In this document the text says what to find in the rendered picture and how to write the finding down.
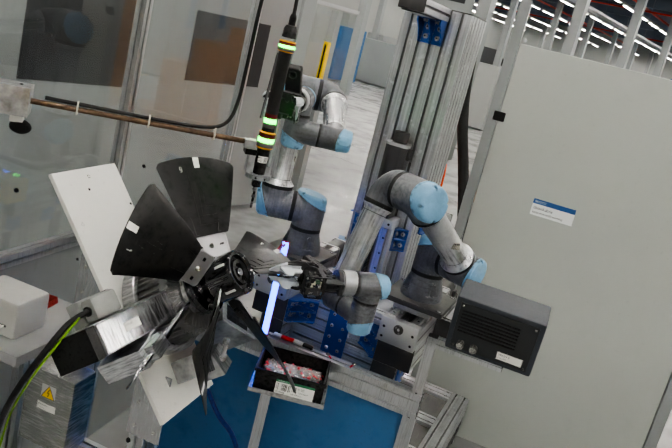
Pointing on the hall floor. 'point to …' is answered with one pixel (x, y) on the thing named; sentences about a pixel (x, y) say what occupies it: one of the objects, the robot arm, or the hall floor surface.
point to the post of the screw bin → (259, 421)
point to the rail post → (404, 432)
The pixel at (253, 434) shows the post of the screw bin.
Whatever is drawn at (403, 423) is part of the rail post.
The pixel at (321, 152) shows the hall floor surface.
